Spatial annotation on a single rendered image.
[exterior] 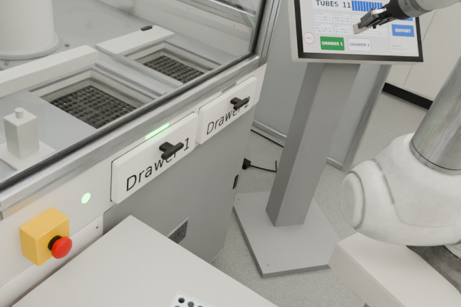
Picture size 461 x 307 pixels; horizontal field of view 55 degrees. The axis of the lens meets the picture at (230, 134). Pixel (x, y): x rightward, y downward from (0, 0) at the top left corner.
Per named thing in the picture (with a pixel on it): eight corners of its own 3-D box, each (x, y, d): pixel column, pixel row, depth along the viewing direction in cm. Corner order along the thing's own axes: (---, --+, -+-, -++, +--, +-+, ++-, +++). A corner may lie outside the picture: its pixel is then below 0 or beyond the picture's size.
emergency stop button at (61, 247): (75, 251, 80) (74, 236, 78) (57, 265, 77) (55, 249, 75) (63, 243, 81) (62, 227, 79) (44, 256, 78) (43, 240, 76)
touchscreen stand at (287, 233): (351, 264, 205) (446, 63, 149) (261, 278, 189) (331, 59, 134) (305, 192, 243) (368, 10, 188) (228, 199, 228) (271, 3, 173)
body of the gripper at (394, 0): (420, -12, 118) (396, 0, 127) (394, -12, 115) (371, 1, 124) (424, 15, 118) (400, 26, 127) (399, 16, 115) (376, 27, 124)
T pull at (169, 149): (184, 147, 105) (184, 142, 104) (164, 161, 99) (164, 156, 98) (171, 141, 106) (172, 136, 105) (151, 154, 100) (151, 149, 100)
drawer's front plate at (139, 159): (194, 149, 119) (199, 114, 113) (116, 205, 97) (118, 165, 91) (188, 146, 119) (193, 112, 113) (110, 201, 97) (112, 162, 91)
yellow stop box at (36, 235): (73, 246, 83) (72, 218, 79) (40, 270, 77) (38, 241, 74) (54, 232, 85) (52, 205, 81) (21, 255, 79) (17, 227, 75)
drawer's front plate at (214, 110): (251, 107, 143) (258, 77, 137) (199, 145, 121) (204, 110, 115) (246, 105, 143) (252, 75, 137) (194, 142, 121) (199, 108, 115)
